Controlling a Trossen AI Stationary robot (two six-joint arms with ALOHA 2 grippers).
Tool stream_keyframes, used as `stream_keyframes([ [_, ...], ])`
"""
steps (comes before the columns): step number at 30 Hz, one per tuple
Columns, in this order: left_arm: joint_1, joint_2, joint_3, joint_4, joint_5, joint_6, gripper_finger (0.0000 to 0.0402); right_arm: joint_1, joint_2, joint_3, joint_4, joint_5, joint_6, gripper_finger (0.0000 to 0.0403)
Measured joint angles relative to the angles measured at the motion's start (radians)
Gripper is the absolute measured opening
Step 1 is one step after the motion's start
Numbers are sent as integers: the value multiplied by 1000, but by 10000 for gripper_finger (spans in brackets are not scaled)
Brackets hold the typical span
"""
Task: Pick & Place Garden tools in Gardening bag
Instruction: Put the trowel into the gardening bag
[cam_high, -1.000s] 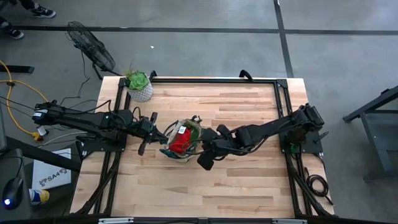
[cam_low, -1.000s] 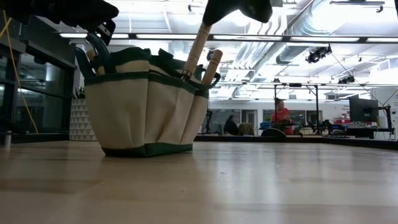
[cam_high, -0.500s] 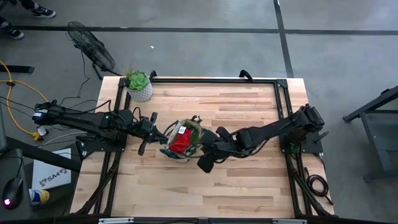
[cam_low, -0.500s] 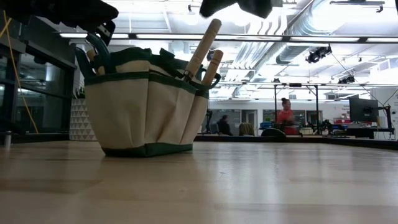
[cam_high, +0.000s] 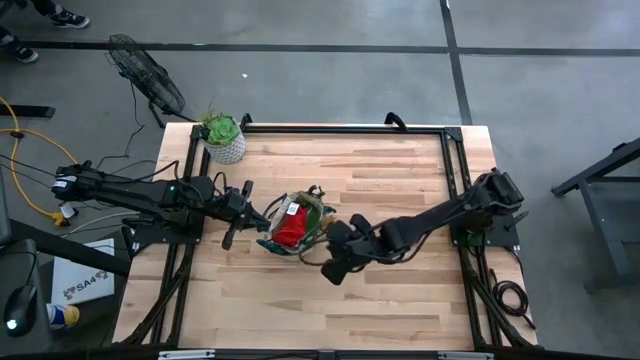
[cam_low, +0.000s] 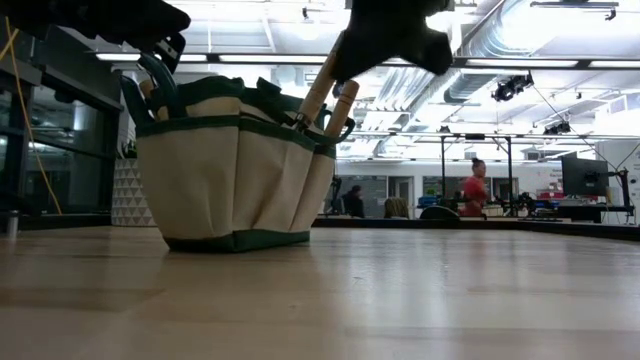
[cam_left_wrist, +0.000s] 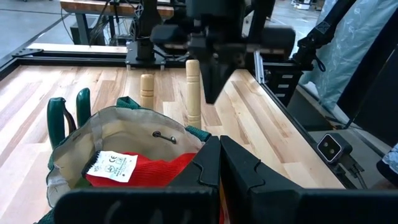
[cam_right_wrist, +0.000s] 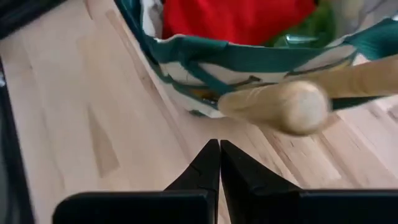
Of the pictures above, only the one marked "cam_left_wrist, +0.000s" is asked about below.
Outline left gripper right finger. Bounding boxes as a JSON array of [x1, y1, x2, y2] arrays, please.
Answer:
[[220, 135, 398, 224]]

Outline wooden background table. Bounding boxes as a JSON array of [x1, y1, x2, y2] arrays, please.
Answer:
[[58, 0, 175, 46]]

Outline wide-blade trowel wooden handle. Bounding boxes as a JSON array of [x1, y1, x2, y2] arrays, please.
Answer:
[[139, 73, 155, 110]]

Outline grey table-level camera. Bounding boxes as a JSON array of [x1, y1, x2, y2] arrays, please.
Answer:
[[316, 133, 354, 165]]

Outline long garden shears with strap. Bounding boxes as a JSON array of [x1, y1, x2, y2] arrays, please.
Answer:
[[46, 87, 92, 149]]

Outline clear plastic sheet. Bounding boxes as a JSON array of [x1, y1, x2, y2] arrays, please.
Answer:
[[298, 0, 398, 110]]

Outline black camera cable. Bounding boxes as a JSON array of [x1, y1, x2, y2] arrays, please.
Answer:
[[341, 155, 368, 190]]

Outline narrow-blade trowel wooden handle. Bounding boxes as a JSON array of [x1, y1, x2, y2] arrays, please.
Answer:
[[185, 59, 203, 130]]

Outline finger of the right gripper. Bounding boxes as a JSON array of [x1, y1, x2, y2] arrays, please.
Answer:
[[198, 58, 218, 104], [217, 58, 237, 104]]

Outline silver edge bracket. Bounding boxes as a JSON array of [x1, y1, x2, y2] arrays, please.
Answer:
[[253, 51, 265, 85]]

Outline large black panel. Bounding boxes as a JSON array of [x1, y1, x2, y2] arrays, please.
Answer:
[[337, 29, 398, 149]]

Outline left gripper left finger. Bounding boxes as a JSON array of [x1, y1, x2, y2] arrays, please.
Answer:
[[54, 135, 222, 224]]

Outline red gardening glove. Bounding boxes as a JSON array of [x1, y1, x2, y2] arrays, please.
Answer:
[[81, 150, 198, 188]]

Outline beige green-trimmed gardening bag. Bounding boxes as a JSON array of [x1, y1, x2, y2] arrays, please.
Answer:
[[35, 95, 213, 224]]

